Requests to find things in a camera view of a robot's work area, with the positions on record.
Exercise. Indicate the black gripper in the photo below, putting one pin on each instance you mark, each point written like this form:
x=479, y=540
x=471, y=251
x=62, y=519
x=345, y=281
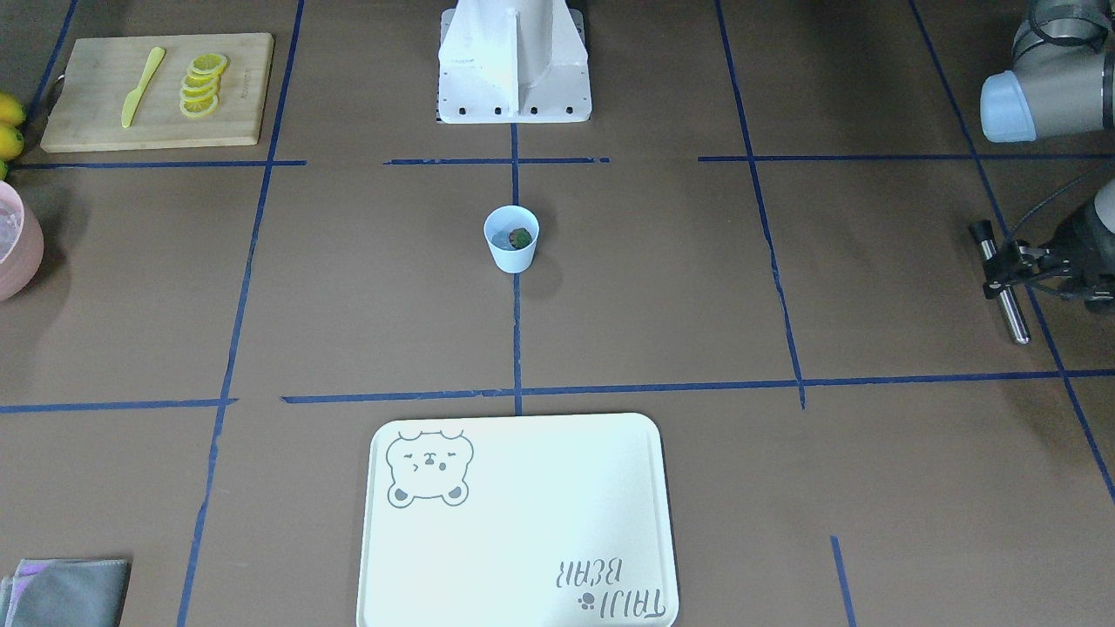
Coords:
x=1091, y=258

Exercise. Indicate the steel muddler rod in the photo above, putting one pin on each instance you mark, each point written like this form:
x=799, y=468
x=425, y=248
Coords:
x=997, y=280

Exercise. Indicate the red strawberry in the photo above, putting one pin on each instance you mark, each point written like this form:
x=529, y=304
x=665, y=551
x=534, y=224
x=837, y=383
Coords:
x=523, y=238

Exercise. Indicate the clear ice cube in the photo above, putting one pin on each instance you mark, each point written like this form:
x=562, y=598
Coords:
x=503, y=239

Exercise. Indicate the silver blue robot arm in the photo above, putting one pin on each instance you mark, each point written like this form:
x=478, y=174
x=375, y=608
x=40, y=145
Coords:
x=1059, y=84

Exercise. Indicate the light blue cup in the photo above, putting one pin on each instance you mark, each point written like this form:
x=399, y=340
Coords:
x=512, y=217

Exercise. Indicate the cream bear tray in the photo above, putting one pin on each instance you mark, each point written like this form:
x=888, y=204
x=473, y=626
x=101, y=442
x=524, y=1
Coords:
x=543, y=520

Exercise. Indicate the lemon slices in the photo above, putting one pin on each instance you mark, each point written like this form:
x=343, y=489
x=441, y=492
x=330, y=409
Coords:
x=199, y=92

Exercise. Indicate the wooden cutting board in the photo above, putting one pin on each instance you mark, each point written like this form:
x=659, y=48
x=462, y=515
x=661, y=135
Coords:
x=100, y=72

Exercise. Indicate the yellow knife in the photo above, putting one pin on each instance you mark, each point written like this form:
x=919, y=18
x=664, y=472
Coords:
x=134, y=97

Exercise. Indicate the pink bowl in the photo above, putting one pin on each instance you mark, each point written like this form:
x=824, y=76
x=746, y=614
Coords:
x=23, y=243

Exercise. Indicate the yellow lemon middle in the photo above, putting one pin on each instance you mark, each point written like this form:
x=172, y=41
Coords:
x=11, y=142

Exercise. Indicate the yellow lemon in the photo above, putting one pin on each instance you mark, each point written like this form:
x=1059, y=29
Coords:
x=11, y=142
x=12, y=111

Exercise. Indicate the grey folded cloth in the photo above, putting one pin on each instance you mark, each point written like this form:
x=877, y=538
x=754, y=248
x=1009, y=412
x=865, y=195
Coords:
x=66, y=592

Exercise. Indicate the white camera pole mount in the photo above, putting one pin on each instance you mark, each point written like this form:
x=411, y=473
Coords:
x=513, y=62

